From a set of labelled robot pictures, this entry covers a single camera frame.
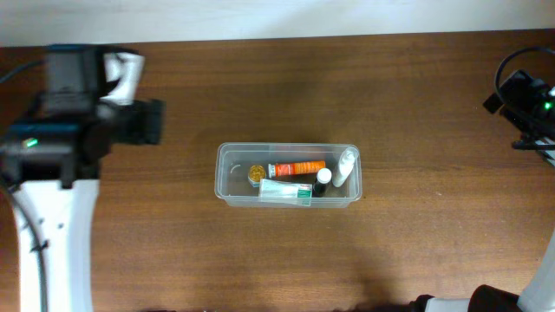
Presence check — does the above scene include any white squeeze bottle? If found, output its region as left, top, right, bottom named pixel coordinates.
left=331, top=146, right=359, bottom=188

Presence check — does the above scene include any gold lidded small jar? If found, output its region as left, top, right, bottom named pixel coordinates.
left=247, top=165, right=266, bottom=187

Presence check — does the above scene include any black bottle white cap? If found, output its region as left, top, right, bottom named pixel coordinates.
left=312, top=168, right=332, bottom=198

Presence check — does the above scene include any white green medicine box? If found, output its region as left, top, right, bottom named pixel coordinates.
left=258, top=179, right=312, bottom=206

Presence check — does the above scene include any orange tablet tube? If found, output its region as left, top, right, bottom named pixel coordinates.
left=268, top=160, right=326, bottom=179

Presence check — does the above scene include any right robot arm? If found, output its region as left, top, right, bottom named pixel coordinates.
left=413, top=69, right=554, bottom=312

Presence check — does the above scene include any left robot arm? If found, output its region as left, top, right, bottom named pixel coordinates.
left=1, top=44, right=166, bottom=311

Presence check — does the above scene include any clear plastic container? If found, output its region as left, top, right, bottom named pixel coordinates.
left=214, top=142, right=362, bottom=208

